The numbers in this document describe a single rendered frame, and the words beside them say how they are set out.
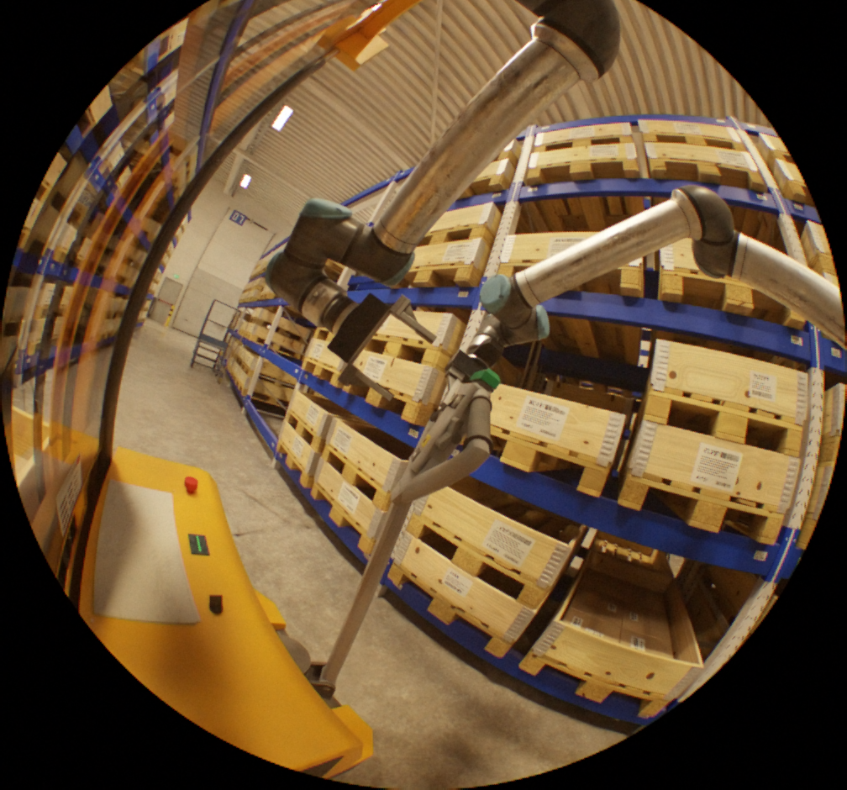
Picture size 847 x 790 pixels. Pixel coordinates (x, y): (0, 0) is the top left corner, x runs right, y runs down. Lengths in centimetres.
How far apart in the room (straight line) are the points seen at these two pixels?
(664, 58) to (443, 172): 662
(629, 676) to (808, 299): 141
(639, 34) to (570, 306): 607
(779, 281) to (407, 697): 187
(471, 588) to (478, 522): 34
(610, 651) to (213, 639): 133
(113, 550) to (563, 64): 96
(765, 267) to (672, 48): 633
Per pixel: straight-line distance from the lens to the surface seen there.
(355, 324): 52
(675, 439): 123
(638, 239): 63
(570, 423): 123
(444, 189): 44
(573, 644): 144
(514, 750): 166
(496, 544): 133
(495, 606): 143
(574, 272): 62
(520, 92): 42
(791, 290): 79
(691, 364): 130
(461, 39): 694
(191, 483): 79
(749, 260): 78
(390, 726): 149
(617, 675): 155
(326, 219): 52
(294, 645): 108
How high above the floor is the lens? 133
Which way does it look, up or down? 6 degrees up
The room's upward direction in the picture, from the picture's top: 20 degrees clockwise
